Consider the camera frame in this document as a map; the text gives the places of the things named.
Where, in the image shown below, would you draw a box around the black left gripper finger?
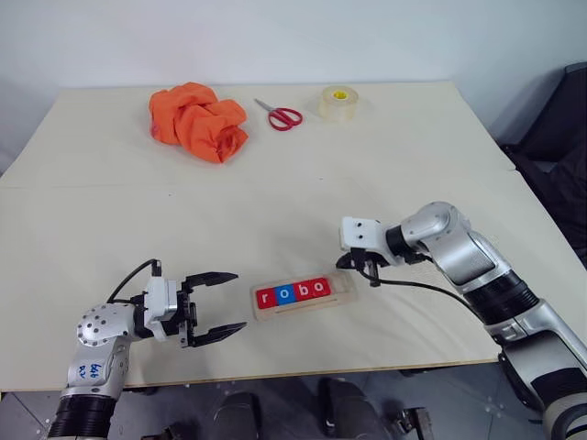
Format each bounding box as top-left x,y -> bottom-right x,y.
183,270 -> 240,291
190,321 -> 249,349

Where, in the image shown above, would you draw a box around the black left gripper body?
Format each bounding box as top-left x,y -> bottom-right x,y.
175,278 -> 202,350

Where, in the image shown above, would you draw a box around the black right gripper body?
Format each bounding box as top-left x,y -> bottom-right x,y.
349,247 -> 389,278

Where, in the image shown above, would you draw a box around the wooden letter block tray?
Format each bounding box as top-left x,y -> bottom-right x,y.
249,269 -> 360,323

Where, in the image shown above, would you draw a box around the dark rounded shape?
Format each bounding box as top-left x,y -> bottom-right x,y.
316,377 -> 385,440
214,391 -> 263,440

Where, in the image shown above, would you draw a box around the crumpled orange cloth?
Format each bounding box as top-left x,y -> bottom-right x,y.
148,81 -> 250,166

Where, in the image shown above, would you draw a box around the clear tape roll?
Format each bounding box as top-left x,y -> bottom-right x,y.
317,84 -> 360,125

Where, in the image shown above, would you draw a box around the black chair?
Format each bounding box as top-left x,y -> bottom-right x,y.
489,60 -> 587,270

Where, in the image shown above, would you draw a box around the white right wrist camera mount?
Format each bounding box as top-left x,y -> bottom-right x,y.
339,215 -> 392,268

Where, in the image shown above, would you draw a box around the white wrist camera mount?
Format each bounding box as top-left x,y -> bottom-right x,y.
339,215 -> 392,268
143,274 -> 179,343

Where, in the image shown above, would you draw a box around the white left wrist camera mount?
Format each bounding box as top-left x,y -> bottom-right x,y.
143,274 -> 179,343

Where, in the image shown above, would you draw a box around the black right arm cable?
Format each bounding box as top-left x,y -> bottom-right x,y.
360,261 -> 488,323

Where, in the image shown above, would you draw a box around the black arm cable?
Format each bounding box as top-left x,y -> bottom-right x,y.
106,258 -> 163,304
360,261 -> 488,323

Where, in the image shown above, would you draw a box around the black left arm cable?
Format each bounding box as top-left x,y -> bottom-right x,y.
106,258 -> 163,304

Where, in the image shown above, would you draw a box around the red handled scissors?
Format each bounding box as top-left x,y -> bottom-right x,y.
254,97 -> 305,133

